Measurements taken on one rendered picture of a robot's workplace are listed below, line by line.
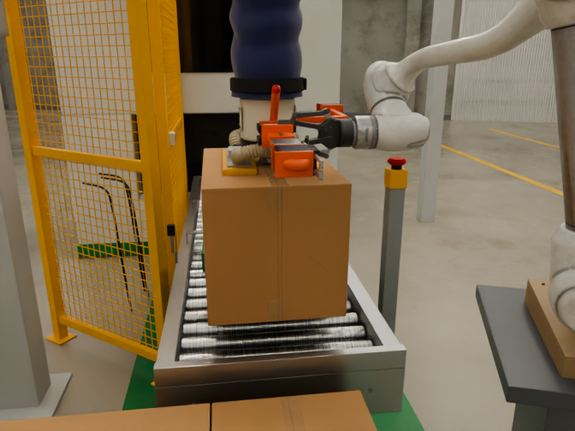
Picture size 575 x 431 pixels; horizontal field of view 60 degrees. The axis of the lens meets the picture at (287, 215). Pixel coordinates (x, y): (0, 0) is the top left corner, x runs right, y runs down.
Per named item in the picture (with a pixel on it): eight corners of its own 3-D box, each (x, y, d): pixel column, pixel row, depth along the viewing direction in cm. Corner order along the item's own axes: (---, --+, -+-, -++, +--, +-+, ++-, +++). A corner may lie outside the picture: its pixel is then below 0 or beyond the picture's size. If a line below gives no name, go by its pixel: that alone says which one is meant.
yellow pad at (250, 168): (222, 154, 174) (222, 139, 172) (251, 153, 175) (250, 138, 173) (222, 176, 142) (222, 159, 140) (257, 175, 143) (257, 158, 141)
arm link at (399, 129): (371, 160, 136) (363, 123, 143) (426, 158, 138) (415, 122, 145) (382, 133, 127) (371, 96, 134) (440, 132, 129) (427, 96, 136)
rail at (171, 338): (194, 201, 359) (192, 175, 353) (202, 201, 360) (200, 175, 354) (158, 425, 141) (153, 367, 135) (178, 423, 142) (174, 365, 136)
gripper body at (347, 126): (356, 118, 129) (321, 119, 127) (355, 150, 131) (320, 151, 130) (349, 115, 136) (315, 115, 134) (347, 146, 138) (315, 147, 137)
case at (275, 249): (209, 249, 196) (204, 148, 184) (308, 244, 202) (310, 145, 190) (208, 327, 140) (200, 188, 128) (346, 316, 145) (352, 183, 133)
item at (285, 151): (270, 168, 103) (270, 144, 102) (306, 168, 104) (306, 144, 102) (275, 178, 95) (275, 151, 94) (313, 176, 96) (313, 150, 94)
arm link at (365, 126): (376, 152, 131) (354, 152, 130) (367, 146, 140) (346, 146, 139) (378, 117, 128) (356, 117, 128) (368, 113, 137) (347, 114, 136)
